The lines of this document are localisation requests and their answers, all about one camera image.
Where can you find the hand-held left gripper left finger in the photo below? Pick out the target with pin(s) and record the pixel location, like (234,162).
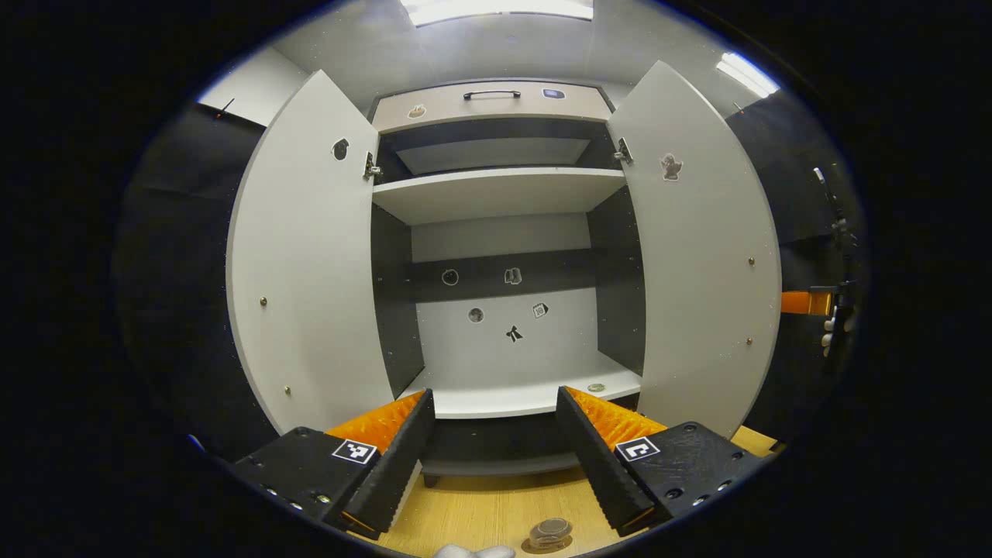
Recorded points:
(399,465)

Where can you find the round brown coaster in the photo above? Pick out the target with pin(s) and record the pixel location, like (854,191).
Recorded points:
(528,545)

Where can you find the clear plastic bottle red label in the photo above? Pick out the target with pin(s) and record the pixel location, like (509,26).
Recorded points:
(552,528)

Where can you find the small cloth clip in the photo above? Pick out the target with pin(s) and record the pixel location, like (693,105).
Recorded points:
(225,108)

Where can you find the grey cabinet door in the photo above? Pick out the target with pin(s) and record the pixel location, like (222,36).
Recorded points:
(697,271)
(310,256)

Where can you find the ceiling light panel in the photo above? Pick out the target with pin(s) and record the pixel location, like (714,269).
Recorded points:
(496,9)
(748,74)

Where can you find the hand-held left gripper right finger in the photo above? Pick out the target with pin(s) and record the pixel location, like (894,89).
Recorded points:
(597,465)

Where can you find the grey cabinet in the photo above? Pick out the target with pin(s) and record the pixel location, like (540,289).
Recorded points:
(465,349)

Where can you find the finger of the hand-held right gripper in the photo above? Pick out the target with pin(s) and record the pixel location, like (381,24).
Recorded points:
(798,302)

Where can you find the beige cabinet drawer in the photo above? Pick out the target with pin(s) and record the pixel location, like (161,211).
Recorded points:
(449,112)

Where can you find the metal door hinge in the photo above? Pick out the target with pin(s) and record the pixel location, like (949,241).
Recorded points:
(623,151)
(372,169)

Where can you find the white cabinet shelf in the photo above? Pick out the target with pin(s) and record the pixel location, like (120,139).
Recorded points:
(496,401)
(496,194)

